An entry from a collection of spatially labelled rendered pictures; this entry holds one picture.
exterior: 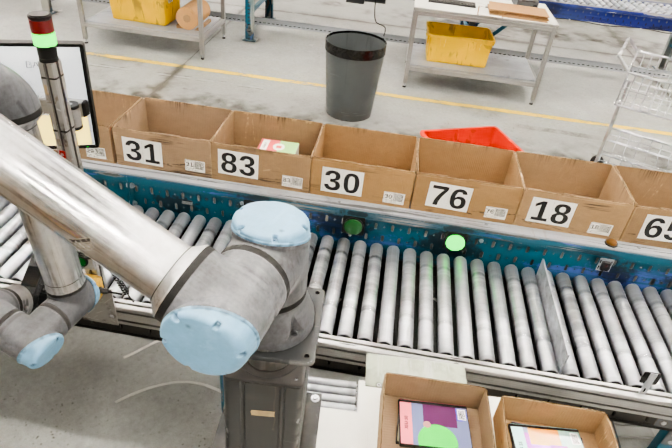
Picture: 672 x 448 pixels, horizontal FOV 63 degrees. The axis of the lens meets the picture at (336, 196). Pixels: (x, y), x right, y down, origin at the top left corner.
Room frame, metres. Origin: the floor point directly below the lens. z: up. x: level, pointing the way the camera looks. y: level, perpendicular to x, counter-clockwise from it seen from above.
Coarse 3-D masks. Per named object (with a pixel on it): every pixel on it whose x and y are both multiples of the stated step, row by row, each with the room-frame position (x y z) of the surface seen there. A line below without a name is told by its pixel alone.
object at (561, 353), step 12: (540, 264) 1.60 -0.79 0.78; (540, 276) 1.56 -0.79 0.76; (540, 288) 1.52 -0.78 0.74; (552, 300) 1.39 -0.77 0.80; (552, 312) 1.36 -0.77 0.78; (552, 324) 1.32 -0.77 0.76; (552, 336) 1.29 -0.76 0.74; (564, 336) 1.22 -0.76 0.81; (564, 348) 1.18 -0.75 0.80; (564, 360) 1.15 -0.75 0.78
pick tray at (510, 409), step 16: (512, 400) 0.94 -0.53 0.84; (528, 400) 0.94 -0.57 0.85; (496, 416) 0.92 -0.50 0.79; (512, 416) 0.94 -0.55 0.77; (528, 416) 0.94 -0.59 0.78; (544, 416) 0.94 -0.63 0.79; (560, 416) 0.93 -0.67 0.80; (576, 416) 0.93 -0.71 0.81; (592, 416) 0.93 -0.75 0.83; (608, 416) 0.92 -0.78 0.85; (496, 432) 0.89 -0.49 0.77; (592, 432) 0.92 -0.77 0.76; (608, 432) 0.88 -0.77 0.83
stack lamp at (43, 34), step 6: (30, 24) 1.22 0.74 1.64; (36, 24) 1.21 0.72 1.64; (42, 24) 1.22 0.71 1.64; (48, 24) 1.23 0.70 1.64; (36, 30) 1.21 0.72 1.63; (42, 30) 1.22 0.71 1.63; (48, 30) 1.22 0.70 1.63; (54, 30) 1.25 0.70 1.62; (36, 36) 1.21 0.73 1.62; (42, 36) 1.21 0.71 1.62; (48, 36) 1.22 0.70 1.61; (54, 36) 1.24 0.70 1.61; (36, 42) 1.21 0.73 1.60; (42, 42) 1.21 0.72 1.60; (48, 42) 1.22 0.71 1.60; (54, 42) 1.23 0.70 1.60
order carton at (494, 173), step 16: (432, 144) 2.01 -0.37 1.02; (448, 144) 2.01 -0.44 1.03; (464, 144) 2.00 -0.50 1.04; (432, 160) 2.01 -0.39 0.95; (448, 160) 2.00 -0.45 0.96; (464, 160) 2.00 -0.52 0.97; (480, 160) 1.99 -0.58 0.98; (496, 160) 1.99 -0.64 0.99; (512, 160) 1.96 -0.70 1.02; (416, 176) 1.74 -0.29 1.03; (432, 176) 1.72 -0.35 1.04; (448, 176) 2.00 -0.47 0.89; (464, 176) 2.00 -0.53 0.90; (480, 176) 1.99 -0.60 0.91; (496, 176) 1.99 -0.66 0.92; (512, 176) 1.89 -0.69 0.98; (416, 192) 1.73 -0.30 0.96; (480, 192) 1.71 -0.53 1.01; (496, 192) 1.70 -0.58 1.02; (512, 192) 1.70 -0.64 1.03; (416, 208) 1.73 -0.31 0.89; (432, 208) 1.72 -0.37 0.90; (480, 208) 1.71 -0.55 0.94; (512, 208) 1.70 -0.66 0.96
